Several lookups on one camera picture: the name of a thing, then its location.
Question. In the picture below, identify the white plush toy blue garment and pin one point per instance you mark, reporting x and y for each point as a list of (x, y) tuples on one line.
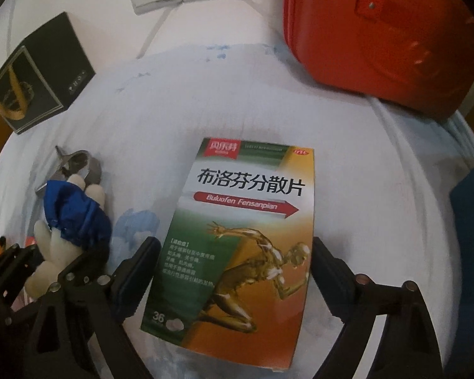
[(55, 244)]

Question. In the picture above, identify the red hard case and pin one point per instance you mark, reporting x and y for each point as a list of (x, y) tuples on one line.
[(379, 47)]

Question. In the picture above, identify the white marbled desktop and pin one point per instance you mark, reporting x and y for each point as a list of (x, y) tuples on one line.
[(142, 106)]

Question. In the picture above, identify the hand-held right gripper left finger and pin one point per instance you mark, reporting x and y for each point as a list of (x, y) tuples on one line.
[(130, 284)]

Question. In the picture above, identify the metal clip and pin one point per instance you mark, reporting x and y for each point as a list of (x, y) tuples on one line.
[(79, 162)]

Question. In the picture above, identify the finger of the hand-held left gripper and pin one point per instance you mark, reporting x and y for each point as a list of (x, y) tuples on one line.
[(12, 262), (89, 268)]

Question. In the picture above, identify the green and orange medicine box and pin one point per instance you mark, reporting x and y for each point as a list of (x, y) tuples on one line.
[(237, 244)]

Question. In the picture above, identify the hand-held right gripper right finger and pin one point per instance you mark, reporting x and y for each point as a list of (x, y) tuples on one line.
[(328, 276)]

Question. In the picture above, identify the black gift box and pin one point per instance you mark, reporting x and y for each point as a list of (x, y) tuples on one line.
[(55, 67)]

